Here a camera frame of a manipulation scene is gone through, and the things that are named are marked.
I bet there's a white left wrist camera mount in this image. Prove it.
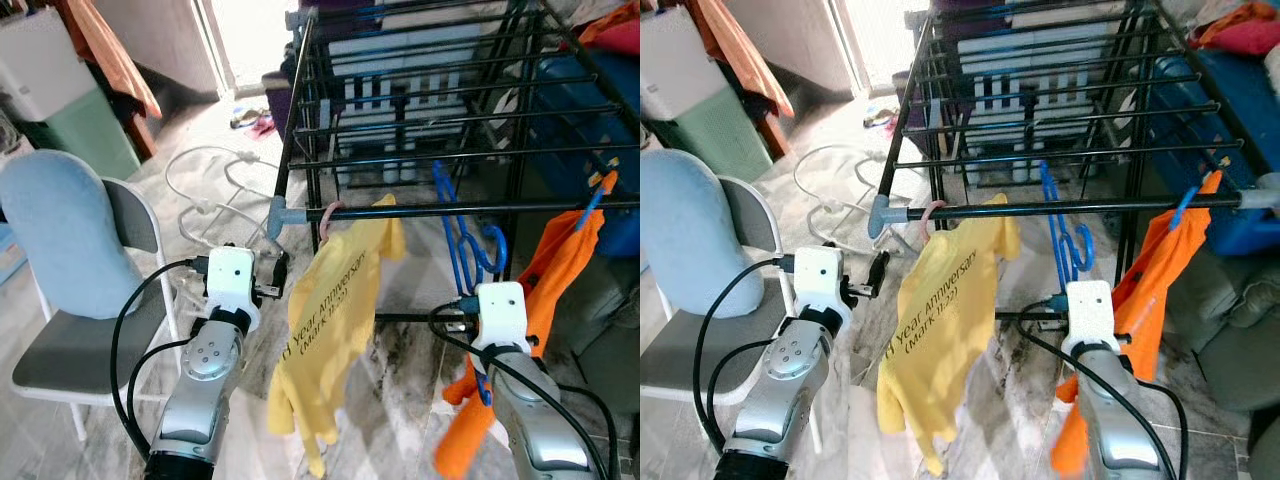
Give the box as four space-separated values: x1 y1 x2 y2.
204 246 263 333
793 246 851 333

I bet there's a small pink clothes heap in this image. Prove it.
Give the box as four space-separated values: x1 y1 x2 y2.
862 103 903 133
230 105 279 138

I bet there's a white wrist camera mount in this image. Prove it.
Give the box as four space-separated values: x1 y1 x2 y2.
793 246 851 333
473 282 531 353
204 246 263 333
1063 282 1118 353

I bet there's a yellow t-shirt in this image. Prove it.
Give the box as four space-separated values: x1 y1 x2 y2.
266 193 408 479
876 193 1023 477

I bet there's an orange t-shirt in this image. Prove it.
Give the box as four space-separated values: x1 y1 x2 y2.
432 172 619 480
1050 170 1226 479

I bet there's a black folding chair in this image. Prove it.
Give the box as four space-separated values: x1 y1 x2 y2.
640 178 801 441
10 178 186 443

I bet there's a pink plastic hanger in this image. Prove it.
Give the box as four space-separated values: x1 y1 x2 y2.
318 200 347 243
918 200 949 243

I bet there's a dark purple armchair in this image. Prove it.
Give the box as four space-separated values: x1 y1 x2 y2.
262 70 301 136

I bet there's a blue oval chair cushion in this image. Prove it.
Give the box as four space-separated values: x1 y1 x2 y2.
640 150 771 321
0 150 146 321

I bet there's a blue storage crate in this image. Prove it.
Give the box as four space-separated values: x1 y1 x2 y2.
1145 50 1280 259
525 55 640 259

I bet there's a red and pink clothes pile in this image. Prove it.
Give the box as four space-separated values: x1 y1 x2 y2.
1195 0 1280 59
578 0 640 56

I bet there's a short black left arm cable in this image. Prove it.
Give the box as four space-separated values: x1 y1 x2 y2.
706 338 781 446
125 338 196 446

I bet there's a black metal drying rack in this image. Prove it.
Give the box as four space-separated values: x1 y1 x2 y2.
268 0 640 331
865 0 1280 331

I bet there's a white and green air purifier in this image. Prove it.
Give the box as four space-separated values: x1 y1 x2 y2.
0 8 143 183
640 8 776 183

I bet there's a blue plastic hanger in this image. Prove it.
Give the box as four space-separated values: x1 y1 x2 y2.
1172 180 1201 233
572 170 618 233
430 160 511 306
1038 160 1098 301

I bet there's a long black left arm cable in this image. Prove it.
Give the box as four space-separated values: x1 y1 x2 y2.
692 255 799 461
110 255 211 461

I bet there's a white slatted crib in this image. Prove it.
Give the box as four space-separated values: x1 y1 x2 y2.
955 15 1146 186
325 15 526 186

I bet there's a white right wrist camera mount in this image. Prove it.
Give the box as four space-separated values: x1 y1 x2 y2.
1063 282 1118 353
473 282 531 353

